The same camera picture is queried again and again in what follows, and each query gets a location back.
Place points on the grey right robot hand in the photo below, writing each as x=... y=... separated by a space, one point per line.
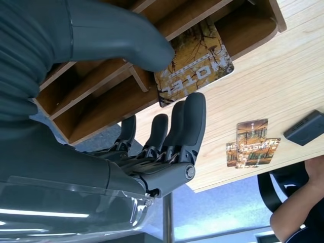
x=63 y=167

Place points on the black card reader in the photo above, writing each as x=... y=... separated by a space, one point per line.
x=305 y=129

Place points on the person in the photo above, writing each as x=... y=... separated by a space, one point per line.
x=298 y=214

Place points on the wooden slotted card holder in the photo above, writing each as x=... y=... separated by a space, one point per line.
x=109 y=104

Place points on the black office chair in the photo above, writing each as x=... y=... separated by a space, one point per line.
x=266 y=191

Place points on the chrome stanchion post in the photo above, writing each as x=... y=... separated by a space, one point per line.
x=168 y=218

